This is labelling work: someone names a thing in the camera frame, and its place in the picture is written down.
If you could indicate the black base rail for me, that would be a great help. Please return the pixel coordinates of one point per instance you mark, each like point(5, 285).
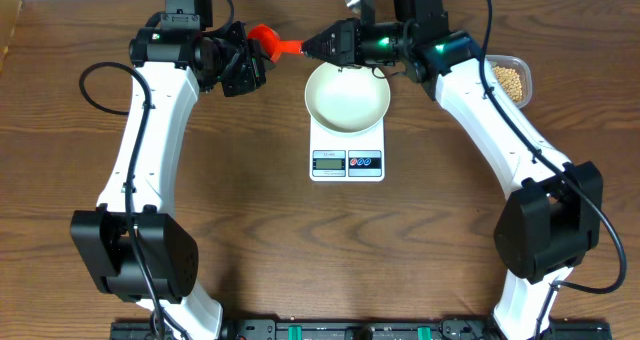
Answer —
point(467, 329)

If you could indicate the cream white bowl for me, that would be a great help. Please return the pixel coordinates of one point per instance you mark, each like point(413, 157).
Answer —
point(346, 101)

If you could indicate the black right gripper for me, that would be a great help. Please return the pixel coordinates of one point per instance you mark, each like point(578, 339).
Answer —
point(346, 34)

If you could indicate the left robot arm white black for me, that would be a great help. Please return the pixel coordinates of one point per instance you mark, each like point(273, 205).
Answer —
point(131, 243)

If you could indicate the white digital kitchen scale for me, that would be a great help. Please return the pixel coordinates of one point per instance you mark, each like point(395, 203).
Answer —
point(340, 157)

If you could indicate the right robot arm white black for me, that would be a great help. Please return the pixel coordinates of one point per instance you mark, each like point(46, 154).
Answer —
point(551, 217)

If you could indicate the pile of soybeans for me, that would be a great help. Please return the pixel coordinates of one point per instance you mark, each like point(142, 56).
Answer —
point(510, 82)

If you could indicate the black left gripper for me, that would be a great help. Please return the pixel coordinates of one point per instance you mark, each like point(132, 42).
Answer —
point(250, 54)

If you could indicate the clear plastic container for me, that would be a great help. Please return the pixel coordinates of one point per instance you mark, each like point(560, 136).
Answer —
point(523, 71)

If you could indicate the red measuring scoop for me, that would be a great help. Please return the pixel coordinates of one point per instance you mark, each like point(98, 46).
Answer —
point(272, 43)

